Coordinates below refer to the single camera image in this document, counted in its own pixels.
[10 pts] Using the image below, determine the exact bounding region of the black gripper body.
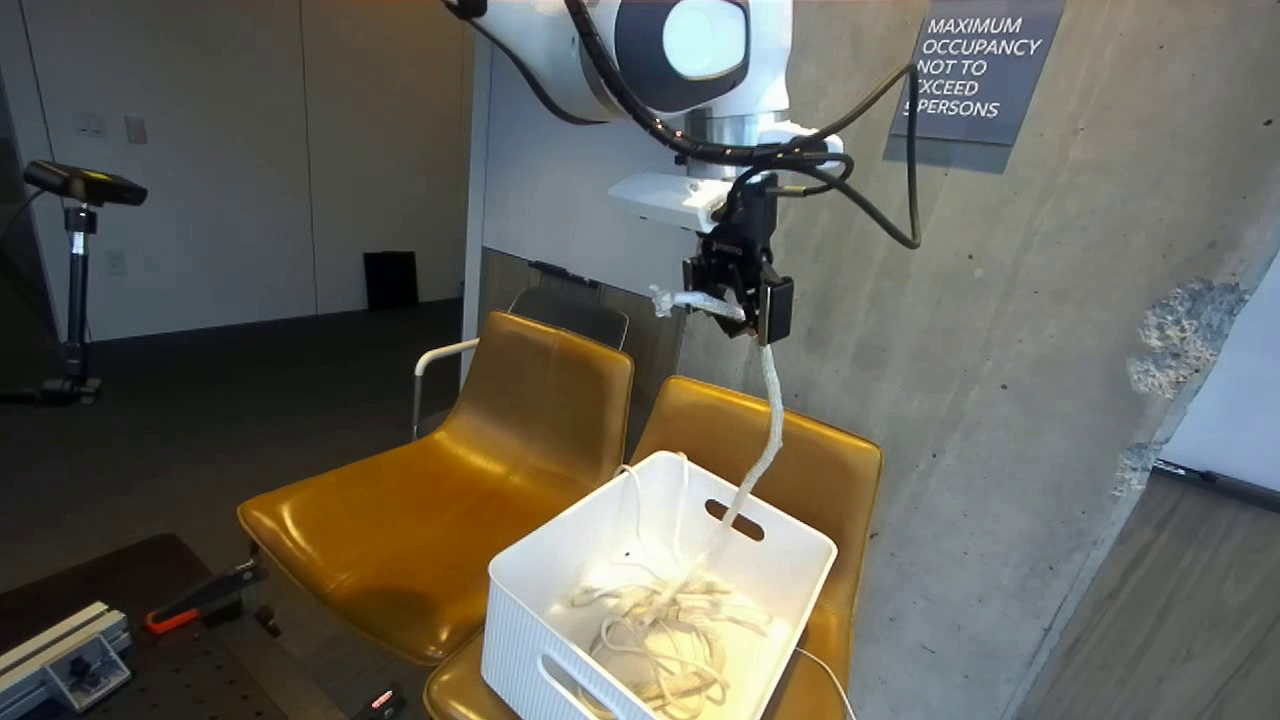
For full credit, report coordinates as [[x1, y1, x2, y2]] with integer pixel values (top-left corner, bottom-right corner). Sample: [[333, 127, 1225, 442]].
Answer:
[[693, 177, 785, 293]]

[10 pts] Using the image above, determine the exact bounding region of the thick white braided rope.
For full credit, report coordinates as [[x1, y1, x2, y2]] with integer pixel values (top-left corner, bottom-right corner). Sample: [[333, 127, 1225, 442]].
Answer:
[[554, 285, 791, 713]]

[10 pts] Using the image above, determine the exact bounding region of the thin white braided rope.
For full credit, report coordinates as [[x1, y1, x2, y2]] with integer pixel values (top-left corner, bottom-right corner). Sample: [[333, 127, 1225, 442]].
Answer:
[[556, 571, 765, 705]]

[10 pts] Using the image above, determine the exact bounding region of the white plastic basket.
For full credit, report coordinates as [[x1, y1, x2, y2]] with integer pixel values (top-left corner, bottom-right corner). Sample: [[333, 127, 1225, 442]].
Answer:
[[475, 446, 842, 720]]

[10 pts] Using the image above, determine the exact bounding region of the mustard yellow leather chair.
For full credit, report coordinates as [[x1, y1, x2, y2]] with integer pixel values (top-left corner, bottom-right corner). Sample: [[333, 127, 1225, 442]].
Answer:
[[235, 307, 642, 673], [420, 371, 887, 720]]

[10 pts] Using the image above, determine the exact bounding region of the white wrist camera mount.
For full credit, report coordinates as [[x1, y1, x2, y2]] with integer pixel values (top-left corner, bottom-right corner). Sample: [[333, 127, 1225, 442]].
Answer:
[[607, 163, 741, 239]]

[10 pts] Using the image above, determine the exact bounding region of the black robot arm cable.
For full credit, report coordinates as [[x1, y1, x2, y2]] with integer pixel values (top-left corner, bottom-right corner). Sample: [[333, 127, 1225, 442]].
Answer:
[[556, 0, 927, 252]]

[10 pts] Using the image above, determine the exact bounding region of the wall whiteboard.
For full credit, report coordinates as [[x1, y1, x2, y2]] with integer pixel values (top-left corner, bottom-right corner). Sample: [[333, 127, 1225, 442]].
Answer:
[[472, 35, 750, 312]]

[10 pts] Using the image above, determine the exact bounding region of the gray occupancy wall sign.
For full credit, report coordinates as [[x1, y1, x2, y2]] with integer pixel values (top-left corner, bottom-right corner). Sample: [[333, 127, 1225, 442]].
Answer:
[[884, 0, 1072, 177]]

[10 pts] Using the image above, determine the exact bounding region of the black box by wall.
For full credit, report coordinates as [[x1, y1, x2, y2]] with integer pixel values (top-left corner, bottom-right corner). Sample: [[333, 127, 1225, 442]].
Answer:
[[359, 247, 420, 314]]

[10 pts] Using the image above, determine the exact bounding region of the thin white cable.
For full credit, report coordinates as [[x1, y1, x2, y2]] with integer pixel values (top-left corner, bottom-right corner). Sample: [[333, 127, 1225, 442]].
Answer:
[[797, 644, 859, 720]]

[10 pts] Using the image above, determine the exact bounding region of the orange handled black clamp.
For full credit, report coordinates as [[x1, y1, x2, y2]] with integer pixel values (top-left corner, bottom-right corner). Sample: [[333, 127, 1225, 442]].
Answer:
[[139, 554, 266, 641]]

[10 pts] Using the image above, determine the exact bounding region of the aluminium rail bracket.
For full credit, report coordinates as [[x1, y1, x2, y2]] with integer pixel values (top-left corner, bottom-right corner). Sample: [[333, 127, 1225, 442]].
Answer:
[[0, 595, 135, 720]]

